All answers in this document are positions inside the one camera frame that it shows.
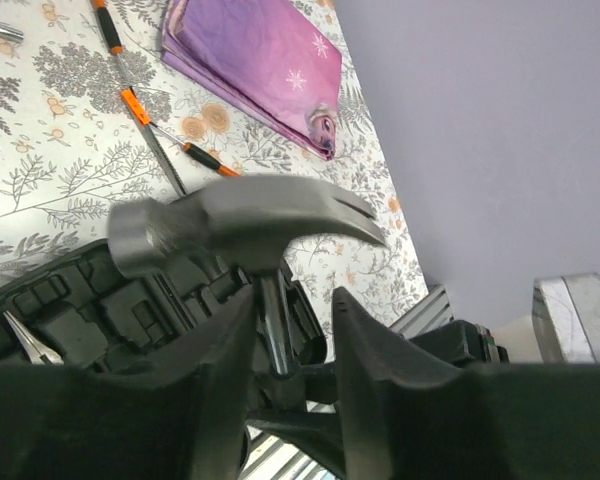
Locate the black handled screwdriver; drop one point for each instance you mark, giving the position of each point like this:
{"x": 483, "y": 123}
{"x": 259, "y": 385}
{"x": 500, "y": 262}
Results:
{"x": 10, "y": 33}

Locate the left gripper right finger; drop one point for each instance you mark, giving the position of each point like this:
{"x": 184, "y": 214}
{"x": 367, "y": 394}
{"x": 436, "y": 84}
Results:
{"x": 406, "y": 414}

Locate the aluminium front rail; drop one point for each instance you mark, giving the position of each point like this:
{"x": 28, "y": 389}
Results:
{"x": 272, "y": 458}

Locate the small claw hammer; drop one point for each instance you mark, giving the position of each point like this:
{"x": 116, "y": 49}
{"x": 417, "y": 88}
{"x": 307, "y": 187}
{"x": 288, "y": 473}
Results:
{"x": 249, "y": 221}

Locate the orange black utility tool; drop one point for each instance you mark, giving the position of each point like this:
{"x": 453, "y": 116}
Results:
{"x": 197, "y": 154}

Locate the orange tipped metal file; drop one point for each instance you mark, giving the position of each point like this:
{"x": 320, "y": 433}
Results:
{"x": 143, "y": 122}

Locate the small precision screwdriver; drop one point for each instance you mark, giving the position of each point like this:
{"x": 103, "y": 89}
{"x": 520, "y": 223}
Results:
{"x": 110, "y": 36}

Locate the purple printed pouch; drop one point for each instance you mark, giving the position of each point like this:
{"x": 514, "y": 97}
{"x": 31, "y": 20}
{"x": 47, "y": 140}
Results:
{"x": 266, "y": 59}

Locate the orange handled pliers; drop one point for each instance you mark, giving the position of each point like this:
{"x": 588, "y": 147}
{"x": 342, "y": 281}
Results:
{"x": 36, "y": 351}

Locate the black plastic tool case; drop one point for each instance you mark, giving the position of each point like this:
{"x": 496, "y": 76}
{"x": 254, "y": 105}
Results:
{"x": 77, "y": 302}

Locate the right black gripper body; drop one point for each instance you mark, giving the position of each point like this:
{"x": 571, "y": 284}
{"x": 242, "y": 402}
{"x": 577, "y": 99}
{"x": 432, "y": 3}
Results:
{"x": 458, "y": 343}

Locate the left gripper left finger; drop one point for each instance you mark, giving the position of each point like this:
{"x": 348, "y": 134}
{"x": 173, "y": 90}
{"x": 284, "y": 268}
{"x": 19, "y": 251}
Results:
{"x": 177, "y": 414}

